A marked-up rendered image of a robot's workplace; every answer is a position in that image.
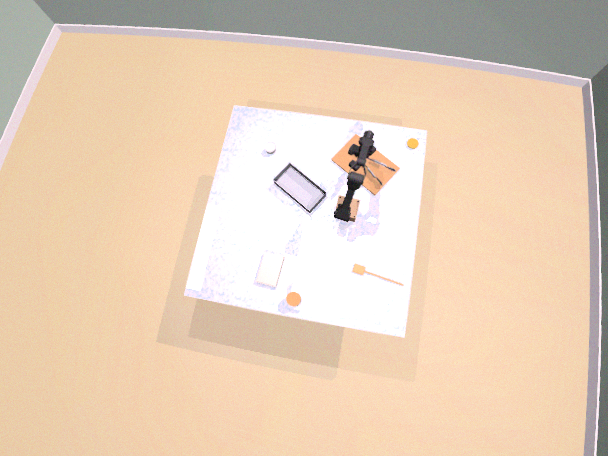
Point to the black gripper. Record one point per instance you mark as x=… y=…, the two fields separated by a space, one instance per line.
x=352 y=162

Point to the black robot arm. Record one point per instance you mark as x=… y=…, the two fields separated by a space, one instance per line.
x=355 y=179

